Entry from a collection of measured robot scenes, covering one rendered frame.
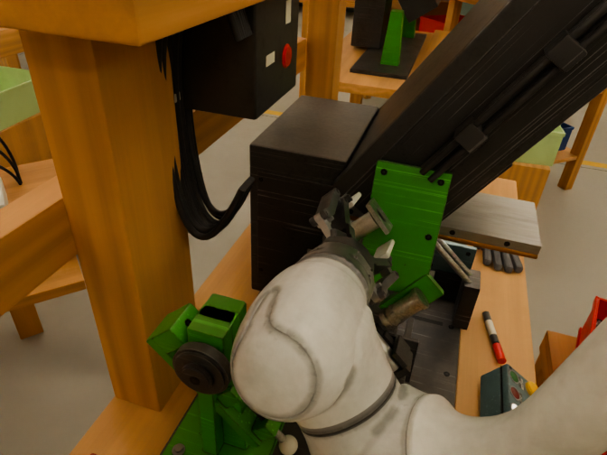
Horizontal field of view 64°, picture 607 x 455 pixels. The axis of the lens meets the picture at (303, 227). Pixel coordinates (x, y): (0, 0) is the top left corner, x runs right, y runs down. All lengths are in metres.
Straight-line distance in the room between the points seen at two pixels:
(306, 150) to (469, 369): 0.50
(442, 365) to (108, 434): 0.59
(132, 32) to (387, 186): 0.48
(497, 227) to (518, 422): 0.57
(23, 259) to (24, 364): 1.68
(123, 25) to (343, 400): 0.34
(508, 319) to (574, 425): 0.74
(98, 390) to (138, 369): 1.30
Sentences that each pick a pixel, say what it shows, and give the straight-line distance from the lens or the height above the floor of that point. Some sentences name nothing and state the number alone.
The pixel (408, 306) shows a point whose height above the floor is 1.08.
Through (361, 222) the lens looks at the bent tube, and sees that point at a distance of 0.75.
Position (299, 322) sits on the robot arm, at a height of 1.33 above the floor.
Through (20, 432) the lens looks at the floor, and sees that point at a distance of 2.10.
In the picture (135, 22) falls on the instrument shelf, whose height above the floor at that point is 1.52.
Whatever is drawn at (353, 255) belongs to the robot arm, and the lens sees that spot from 0.51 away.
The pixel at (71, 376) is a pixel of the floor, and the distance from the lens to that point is 2.20.
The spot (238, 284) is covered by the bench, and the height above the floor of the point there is 0.88.
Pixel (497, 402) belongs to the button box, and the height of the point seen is 0.94.
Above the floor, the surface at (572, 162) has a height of 0.21.
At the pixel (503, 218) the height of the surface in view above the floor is 1.13.
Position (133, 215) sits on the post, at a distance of 0.64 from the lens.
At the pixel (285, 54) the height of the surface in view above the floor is 1.42.
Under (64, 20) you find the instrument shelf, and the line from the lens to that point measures 0.44.
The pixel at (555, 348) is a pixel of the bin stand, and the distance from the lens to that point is 1.25.
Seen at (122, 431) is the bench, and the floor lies 0.88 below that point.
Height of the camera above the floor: 1.59
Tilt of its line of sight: 34 degrees down
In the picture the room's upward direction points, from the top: 3 degrees clockwise
